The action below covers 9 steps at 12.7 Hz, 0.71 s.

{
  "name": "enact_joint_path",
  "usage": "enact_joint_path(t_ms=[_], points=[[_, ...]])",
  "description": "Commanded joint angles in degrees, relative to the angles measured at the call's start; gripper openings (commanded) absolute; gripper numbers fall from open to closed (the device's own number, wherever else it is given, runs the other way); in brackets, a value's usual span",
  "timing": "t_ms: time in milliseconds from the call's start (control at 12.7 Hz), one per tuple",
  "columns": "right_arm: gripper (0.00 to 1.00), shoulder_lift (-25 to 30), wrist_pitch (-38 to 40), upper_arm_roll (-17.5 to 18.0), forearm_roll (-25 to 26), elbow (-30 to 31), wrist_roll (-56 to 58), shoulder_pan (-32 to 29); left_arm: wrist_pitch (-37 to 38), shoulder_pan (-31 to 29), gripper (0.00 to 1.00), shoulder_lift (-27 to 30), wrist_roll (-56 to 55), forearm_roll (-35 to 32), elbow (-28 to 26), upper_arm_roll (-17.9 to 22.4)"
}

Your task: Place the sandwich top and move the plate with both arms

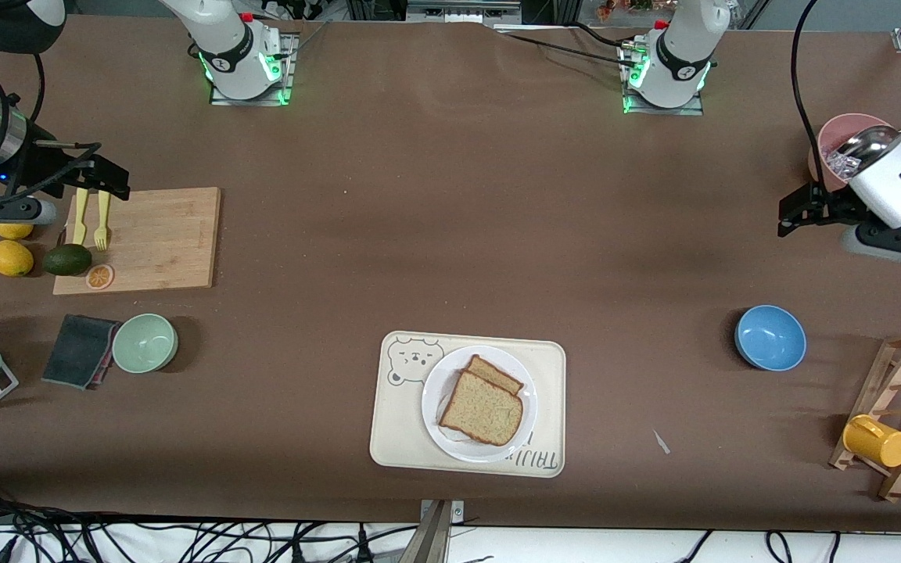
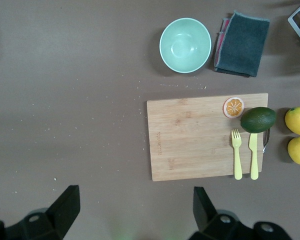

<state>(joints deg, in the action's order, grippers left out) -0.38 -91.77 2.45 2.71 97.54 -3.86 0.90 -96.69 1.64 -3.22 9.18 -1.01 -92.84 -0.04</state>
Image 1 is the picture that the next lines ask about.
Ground black floor cable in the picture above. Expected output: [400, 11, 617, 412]
[676, 530, 842, 563]

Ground wooden cutting board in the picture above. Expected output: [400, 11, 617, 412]
[52, 187, 221, 296]

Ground yellow mug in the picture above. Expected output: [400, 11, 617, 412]
[842, 414, 901, 468]

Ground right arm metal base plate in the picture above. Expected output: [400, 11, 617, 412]
[209, 31, 299, 106]

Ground dark grey folded cloth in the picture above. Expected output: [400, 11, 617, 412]
[41, 314, 121, 390]

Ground cream bear print tray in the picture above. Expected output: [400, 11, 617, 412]
[369, 331, 567, 479]

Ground metal clamp bracket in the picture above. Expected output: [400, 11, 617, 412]
[407, 499, 465, 563]

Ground pale green bowl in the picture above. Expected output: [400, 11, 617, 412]
[112, 314, 179, 374]

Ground brown bread slice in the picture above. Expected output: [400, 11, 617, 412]
[439, 371, 524, 447]
[466, 354, 526, 396]

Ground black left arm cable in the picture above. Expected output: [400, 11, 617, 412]
[790, 0, 835, 200]

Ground wooden cup drying rack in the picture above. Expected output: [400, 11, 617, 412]
[828, 331, 901, 503]

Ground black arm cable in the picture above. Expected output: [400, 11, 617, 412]
[790, 0, 835, 200]
[0, 23, 103, 200]

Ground black table cable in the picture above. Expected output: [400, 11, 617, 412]
[494, 23, 641, 70]

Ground black cable bundle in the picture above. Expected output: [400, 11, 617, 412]
[0, 481, 420, 563]

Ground grey metal frame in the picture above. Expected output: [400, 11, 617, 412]
[345, 0, 584, 26]

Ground blue bowl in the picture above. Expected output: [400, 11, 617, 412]
[734, 305, 807, 371]

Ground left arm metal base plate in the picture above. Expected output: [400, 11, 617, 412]
[617, 43, 705, 117]

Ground yellow plastic knife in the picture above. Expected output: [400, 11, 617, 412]
[71, 189, 89, 247]

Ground shiny metal scoop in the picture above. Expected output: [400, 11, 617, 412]
[834, 121, 901, 169]

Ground dark green avocado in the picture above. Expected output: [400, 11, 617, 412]
[43, 243, 93, 277]

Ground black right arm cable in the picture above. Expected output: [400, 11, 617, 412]
[0, 23, 103, 200]

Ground colourful artificial flowers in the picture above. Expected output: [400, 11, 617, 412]
[595, 0, 656, 20]

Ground white round plate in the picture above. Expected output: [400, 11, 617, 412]
[421, 345, 539, 464]

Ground pink bowl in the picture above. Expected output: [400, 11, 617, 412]
[808, 113, 899, 192]

